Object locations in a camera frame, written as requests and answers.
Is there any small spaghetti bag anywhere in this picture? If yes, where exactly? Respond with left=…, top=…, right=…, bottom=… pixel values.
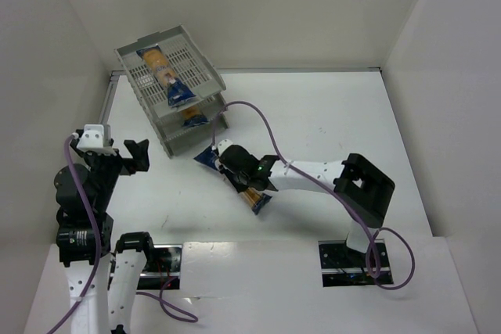
left=136, top=45, right=196, bottom=107

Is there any grey three-tier tray shelf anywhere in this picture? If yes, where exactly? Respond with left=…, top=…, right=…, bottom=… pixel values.
left=114, top=25, right=229, bottom=158

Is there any wide spaghetti bag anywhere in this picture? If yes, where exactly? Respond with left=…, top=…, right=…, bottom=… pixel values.
left=193, top=145, right=272, bottom=215

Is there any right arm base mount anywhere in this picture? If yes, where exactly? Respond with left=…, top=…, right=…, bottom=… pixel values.
left=318, top=241, right=393, bottom=288

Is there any aluminium frame rail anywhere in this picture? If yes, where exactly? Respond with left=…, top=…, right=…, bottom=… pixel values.
left=62, top=70, right=121, bottom=243

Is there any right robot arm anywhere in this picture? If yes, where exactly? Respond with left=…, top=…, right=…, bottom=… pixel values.
left=215, top=139, right=395, bottom=253

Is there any long spaghetti bag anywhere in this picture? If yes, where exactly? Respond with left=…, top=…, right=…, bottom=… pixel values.
left=181, top=106, right=208, bottom=128

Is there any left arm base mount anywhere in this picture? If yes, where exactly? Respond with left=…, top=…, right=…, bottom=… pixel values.
left=137, top=244, right=182, bottom=291

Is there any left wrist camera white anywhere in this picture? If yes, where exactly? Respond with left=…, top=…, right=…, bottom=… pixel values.
left=77, top=124, right=115, bottom=156

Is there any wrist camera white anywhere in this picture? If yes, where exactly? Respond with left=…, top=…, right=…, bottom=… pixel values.
left=77, top=124, right=115, bottom=156
left=211, top=138, right=233, bottom=158

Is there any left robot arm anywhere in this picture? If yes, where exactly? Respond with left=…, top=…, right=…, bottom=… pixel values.
left=50, top=134, right=153, bottom=333

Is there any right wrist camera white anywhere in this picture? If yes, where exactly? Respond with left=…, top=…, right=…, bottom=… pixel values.
left=211, top=138, right=233, bottom=158

